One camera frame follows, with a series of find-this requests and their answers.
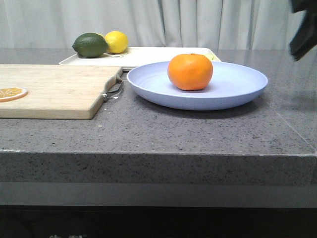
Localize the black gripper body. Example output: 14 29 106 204
289 0 317 61

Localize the light blue plate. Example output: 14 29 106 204
127 61 268 111

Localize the orange tangerine fruit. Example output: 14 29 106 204
167 54 213 91

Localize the cream bear-print tray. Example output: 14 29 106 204
59 47 220 71

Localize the yellow plastic fork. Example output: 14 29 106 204
205 54 215 61

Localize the yellow lemon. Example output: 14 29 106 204
104 31 128 54

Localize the green lime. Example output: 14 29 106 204
72 33 108 58

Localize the wooden cutting board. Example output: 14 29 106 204
0 64 122 119

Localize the grey-white curtain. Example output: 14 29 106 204
0 0 304 50

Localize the orange slice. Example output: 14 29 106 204
0 87 28 102

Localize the metal cutting board handle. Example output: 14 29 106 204
102 75 124 102

